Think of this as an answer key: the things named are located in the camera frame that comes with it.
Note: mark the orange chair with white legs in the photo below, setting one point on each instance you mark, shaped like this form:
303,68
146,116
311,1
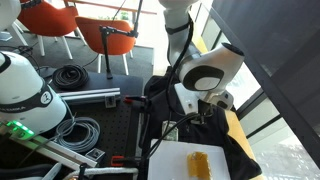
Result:
116,45
50,16

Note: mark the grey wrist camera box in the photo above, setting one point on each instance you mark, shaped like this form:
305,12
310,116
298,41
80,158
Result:
185,96

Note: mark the black tripod camera stand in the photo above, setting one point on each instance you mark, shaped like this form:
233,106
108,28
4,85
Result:
106,50

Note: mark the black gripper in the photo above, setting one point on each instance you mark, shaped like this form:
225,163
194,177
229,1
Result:
206,108

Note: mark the white flat board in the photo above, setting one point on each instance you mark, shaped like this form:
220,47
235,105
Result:
166,160

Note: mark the dark roller blind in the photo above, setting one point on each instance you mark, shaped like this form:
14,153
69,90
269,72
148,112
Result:
283,40

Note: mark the aluminium rail under robot base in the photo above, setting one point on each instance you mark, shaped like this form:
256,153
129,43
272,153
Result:
50,150

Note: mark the long aluminium rail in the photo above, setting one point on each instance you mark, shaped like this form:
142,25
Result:
90,95

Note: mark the small metal corner bracket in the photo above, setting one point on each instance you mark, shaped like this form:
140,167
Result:
110,101
95,155

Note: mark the white wrapped tube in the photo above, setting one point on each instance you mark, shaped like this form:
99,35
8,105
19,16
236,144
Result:
110,171

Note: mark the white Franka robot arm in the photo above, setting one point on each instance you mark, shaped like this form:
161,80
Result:
20,90

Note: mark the white chair leg frame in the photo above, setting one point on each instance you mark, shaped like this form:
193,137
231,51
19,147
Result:
20,36

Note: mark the yellow sponge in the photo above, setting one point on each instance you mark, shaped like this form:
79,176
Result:
199,165

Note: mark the black zip vest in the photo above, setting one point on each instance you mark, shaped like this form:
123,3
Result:
213,140

